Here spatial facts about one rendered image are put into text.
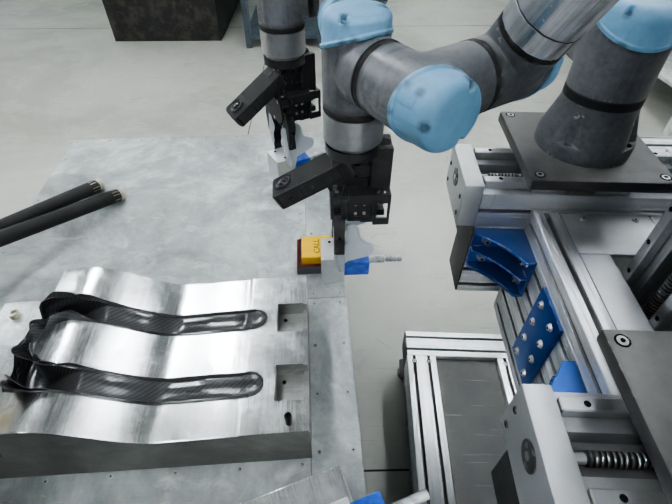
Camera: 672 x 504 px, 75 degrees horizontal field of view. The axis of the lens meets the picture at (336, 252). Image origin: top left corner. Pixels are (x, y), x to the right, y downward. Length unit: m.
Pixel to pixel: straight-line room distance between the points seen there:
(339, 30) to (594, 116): 0.44
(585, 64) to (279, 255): 0.61
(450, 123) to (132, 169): 0.95
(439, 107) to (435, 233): 1.79
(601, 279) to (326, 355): 0.44
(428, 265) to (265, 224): 1.17
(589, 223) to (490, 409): 0.74
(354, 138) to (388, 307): 1.35
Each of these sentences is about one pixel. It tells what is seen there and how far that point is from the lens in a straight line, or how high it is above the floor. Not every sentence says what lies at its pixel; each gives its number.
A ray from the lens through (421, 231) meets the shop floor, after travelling 2.18.
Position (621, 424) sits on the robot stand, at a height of 0.98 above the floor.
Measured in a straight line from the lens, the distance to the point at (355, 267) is 0.70.
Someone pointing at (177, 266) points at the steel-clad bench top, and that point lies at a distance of 0.93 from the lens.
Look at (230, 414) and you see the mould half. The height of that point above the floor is 0.89.
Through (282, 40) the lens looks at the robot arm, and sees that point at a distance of 0.79.
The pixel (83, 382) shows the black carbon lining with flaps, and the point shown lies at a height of 0.92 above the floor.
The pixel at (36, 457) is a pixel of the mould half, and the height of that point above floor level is 0.86.
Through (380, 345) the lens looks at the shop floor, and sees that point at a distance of 1.72.
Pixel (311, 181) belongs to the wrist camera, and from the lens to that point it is 0.58.
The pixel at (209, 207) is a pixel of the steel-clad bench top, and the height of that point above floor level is 0.80.
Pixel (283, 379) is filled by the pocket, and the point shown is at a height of 0.86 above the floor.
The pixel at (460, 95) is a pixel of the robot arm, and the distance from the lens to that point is 0.42.
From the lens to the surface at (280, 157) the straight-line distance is 0.90.
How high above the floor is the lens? 1.43
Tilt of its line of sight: 45 degrees down
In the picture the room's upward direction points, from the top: straight up
